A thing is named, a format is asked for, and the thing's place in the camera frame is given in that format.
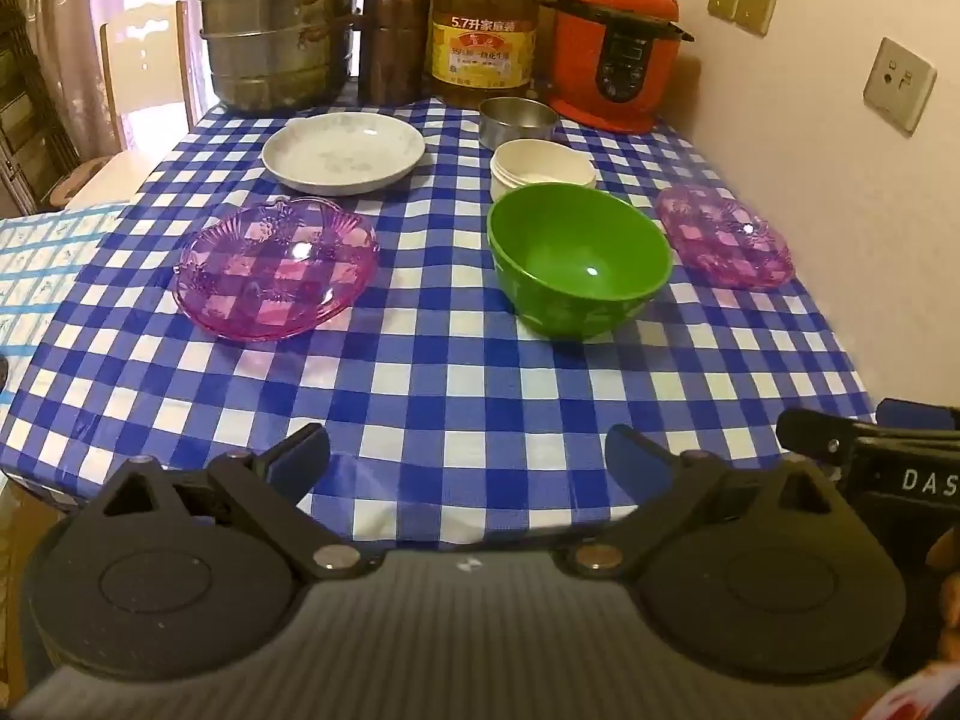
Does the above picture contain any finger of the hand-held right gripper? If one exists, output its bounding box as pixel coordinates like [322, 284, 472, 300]
[776, 409, 854, 477]
[876, 399, 960, 430]

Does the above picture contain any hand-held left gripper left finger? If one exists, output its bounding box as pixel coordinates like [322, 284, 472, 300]
[90, 424, 376, 582]

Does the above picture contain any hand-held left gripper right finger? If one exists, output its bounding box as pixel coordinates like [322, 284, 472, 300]
[555, 424, 848, 578]

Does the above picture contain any pink glass bowl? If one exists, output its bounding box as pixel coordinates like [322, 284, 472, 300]
[171, 196, 380, 342]

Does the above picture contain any green bowl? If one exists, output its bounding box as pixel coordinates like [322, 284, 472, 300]
[486, 184, 672, 338]

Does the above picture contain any white ceramic plate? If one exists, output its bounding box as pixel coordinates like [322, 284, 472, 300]
[261, 112, 426, 196]

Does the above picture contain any stainless steel bowl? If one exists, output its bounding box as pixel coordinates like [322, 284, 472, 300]
[478, 97, 560, 151]

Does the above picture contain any person's right forearm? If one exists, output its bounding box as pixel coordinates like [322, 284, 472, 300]
[862, 658, 960, 720]

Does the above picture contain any person's right hand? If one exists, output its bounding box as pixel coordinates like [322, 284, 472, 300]
[925, 531, 960, 662]

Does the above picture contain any blue white checkered tablecloth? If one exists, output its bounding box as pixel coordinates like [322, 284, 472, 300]
[0, 86, 878, 541]

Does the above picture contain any light blue printed cloth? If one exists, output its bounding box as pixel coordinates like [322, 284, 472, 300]
[0, 202, 132, 406]

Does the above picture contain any brown cylindrical canister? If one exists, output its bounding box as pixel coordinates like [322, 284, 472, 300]
[358, 0, 432, 104]

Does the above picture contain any red electric pressure cooker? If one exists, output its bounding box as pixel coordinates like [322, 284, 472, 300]
[540, 0, 695, 134]

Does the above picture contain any stainless steel steamer pot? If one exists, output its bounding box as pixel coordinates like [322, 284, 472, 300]
[196, 0, 372, 115]

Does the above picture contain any wooden chair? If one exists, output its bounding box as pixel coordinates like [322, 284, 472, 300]
[56, 0, 200, 211]

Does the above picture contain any dark folding rack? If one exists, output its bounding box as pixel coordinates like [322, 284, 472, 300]
[0, 0, 80, 215]

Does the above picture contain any large cooking oil bottle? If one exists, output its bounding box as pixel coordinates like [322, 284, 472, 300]
[427, 0, 545, 110]

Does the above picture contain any sheer curtain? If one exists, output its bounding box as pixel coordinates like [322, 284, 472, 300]
[11, 0, 226, 158]

